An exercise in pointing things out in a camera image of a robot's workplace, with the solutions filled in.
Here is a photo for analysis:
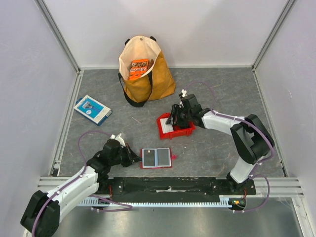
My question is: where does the aluminium frame rail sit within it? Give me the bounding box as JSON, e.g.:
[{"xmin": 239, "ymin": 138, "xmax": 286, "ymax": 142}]
[
  {"xmin": 35, "ymin": 0, "xmax": 82, "ymax": 177},
  {"xmin": 251, "ymin": 0, "xmax": 297, "ymax": 177},
  {"xmin": 37, "ymin": 177, "xmax": 304, "ymax": 198}
]

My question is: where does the white card stack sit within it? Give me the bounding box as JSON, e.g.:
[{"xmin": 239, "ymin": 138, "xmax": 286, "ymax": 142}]
[{"xmin": 159, "ymin": 118, "xmax": 174, "ymax": 134}]

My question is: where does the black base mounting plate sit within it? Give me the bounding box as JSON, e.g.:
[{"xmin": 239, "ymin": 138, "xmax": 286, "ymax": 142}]
[{"xmin": 96, "ymin": 177, "xmax": 256, "ymax": 197}]

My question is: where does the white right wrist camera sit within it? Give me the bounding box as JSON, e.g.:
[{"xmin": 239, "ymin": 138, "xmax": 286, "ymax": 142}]
[{"xmin": 179, "ymin": 89, "xmax": 187, "ymax": 108}]

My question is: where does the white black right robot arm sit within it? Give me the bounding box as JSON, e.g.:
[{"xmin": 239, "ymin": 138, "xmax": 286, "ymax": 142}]
[{"xmin": 165, "ymin": 93, "xmax": 275, "ymax": 195}]

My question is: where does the aluminium front frame rail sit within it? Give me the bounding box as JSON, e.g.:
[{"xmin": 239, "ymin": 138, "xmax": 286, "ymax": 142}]
[{"xmin": 37, "ymin": 177, "xmax": 304, "ymax": 198}]

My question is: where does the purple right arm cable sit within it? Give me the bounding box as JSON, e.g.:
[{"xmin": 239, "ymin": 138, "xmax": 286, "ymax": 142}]
[{"xmin": 185, "ymin": 81, "xmax": 275, "ymax": 213}]

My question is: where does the blue white razor package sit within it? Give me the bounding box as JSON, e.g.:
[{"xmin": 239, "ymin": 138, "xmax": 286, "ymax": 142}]
[{"xmin": 74, "ymin": 95, "xmax": 112, "ymax": 126}]

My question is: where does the red leather card holder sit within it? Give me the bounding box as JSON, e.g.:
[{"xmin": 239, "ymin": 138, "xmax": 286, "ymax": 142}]
[{"xmin": 140, "ymin": 148, "xmax": 177, "ymax": 169}]

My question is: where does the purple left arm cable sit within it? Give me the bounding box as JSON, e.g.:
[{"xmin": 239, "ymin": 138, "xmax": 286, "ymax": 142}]
[{"xmin": 31, "ymin": 130, "xmax": 134, "ymax": 237}]

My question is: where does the white slotted cable duct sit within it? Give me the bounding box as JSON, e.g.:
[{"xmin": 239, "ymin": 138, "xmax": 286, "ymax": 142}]
[{"xmin": 78, "ymin": 197, "xmax": 232, "ymax": 208}]

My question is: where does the mustard yellow tote bag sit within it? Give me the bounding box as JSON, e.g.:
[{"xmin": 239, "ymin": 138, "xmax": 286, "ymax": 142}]
[{"xmin": 118, "ymin": 35, "xmax": 176, "ymax": 107}]

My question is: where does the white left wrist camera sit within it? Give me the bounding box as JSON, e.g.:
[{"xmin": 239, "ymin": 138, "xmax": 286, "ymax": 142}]
[{"xmin": 110, "ymin": 133, "xmax": 126, "ymax": 147}]

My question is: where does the red plastic bin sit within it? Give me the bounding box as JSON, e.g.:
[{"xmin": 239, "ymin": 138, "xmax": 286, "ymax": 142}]
[{"xmin": 156, "ymin": 113, "xmax": 196, "ymax": 140}]

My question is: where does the aluminium frame rail left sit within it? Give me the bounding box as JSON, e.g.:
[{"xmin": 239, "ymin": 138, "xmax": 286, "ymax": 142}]
[{"xmin": 35, "ymin": 0, "xmax": 82, "ymax": 177}]

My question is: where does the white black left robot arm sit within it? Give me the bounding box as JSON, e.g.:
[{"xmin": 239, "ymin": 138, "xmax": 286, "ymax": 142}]
[{"xmin": 20, "ymin": 139, "xmax": 141, "ymax": 237}]

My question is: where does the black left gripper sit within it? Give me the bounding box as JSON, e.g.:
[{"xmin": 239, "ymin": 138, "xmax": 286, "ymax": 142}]
[{"xmin": 110, "ymin": 143, "xmax": 142, "ymax": 167}]

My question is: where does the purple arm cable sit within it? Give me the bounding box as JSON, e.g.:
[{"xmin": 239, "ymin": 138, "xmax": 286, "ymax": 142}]
[
  {"xmin": 185, "ymin": 81, "xmax": 275, "ymax": 213},
  {"xmin": 31, "ymin": 130, "xmax": 134, "ymax": 237}
]

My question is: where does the aluminium frame rail right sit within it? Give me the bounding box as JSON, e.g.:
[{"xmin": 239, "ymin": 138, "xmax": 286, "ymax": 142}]
[{"xmin": 251, "ymin": 0, "xmax": 297, "ymax": 177}]

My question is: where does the orange snack box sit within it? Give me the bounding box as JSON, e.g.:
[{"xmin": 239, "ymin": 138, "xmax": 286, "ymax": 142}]
[{"xmin": 128, "ymin": 59, "xmax": 149, "ymax": 80}]

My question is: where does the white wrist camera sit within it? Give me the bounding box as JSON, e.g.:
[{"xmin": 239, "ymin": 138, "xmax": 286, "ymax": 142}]
[
  {"xmin": 110, "ymin": 133, "xmax": 126, "ymax": 147},
  {"xmin": 179, "ymin": 89, "xmax": 187, "ymax": 108}
]

